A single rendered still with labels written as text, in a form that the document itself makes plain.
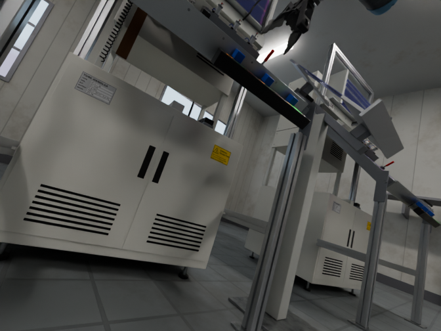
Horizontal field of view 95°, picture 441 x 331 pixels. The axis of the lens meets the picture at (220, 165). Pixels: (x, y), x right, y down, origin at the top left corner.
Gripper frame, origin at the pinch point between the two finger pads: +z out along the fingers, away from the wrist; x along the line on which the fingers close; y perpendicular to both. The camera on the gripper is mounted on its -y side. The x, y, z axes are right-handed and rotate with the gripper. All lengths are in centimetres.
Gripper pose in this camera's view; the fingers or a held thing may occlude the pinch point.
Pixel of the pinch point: (273, 44)
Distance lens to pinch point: 101.5
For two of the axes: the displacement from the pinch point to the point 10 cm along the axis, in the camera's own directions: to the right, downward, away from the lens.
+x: -8.0, -3.6, -4.8
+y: -0.2, -7.9, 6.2
